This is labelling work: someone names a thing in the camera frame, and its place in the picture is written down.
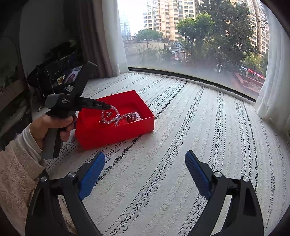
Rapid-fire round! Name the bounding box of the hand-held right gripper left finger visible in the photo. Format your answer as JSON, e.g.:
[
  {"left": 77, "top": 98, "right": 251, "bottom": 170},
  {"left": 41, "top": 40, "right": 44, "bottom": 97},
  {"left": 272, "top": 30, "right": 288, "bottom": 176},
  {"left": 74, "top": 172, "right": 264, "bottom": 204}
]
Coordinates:
[{"left": 25, "top": 152, "right": 106, "bottom": 236}]

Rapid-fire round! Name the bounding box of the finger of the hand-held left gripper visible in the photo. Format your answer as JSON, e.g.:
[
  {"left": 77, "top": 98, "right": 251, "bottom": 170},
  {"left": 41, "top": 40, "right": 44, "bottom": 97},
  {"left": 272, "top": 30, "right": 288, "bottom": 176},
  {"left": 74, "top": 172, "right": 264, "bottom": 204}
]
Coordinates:
[{"left": 79, "top": 97, "right": 112, "bottom": 109}]

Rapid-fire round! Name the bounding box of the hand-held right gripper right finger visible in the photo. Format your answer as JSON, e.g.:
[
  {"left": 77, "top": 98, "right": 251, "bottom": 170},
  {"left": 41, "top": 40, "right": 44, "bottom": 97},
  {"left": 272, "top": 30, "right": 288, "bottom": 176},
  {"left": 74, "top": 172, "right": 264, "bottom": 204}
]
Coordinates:
[{"left": 185, "top": 150, "right": 264, "bottom": 236}]

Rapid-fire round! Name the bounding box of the clear bead bracelet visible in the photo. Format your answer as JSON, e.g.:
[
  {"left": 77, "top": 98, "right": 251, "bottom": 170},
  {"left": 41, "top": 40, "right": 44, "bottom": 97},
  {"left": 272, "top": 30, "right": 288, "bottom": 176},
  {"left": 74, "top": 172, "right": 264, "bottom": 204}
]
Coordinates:
[{"left": 98, "top": 107, "right": 127, "bottom": 128}]

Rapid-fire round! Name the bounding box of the red box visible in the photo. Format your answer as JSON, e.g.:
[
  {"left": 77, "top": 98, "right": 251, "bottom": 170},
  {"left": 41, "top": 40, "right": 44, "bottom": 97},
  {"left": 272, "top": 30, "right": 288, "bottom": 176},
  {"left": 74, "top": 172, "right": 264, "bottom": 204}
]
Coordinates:
[{"left": 75, "top": 90, "right": 155, "bottom": 151}]

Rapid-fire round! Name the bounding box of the person's left forearm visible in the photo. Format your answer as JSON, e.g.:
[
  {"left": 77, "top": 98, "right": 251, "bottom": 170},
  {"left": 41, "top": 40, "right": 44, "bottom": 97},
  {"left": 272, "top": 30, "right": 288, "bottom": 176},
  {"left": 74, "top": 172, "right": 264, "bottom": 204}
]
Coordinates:
[{"left": 0, "top": 124, "right": 48, "bottom": 236}]

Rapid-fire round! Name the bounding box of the person's left hand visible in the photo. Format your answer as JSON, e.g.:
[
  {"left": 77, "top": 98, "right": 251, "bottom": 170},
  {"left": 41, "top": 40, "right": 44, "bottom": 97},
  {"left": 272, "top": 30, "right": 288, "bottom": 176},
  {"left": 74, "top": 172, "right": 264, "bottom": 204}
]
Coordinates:
[{"left": 30, "top": 113, "right": 77, "bottom": 150}]

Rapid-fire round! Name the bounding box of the black handbag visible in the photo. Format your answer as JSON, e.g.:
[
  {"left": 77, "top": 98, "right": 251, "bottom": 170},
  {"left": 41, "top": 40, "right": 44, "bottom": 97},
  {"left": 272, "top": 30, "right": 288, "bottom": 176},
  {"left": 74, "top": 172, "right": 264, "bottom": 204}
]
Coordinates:
[{"left": 26, "top": 40, "right": 89, "bottom": 101}]

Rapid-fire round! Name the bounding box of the white striped rug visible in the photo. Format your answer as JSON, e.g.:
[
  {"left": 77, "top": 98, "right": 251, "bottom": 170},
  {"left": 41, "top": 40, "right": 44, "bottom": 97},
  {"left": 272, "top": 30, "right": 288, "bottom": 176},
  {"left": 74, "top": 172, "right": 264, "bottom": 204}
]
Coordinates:
[{"left": 29, "top": 72, "right": 290, "bottom": 236}]

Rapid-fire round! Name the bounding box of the brown curtain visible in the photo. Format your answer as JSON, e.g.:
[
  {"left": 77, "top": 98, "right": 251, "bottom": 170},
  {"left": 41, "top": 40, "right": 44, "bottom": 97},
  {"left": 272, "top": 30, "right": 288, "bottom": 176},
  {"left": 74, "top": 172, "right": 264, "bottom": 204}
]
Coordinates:
[{"left": 75, "top": 0, "right": 114, "bottom": 79}]

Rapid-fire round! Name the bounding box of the white sheer curtain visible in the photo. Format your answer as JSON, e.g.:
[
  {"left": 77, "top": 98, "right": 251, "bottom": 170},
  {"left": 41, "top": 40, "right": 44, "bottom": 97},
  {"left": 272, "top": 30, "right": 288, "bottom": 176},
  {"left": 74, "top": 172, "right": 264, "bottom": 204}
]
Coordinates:
[
  {"left": 254, "top": 12, "right": 290, "bottom": 135},
  {"left": 101, "top": 0, "right": 129, "bottom": 77}
]

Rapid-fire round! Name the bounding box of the black window frame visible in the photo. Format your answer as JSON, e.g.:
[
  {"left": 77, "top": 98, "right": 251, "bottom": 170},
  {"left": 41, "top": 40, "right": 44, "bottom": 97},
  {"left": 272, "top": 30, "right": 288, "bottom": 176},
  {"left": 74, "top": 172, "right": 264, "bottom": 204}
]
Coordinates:
[{"left": 128, "top": 66, "right": 258, "bottom": 103}]

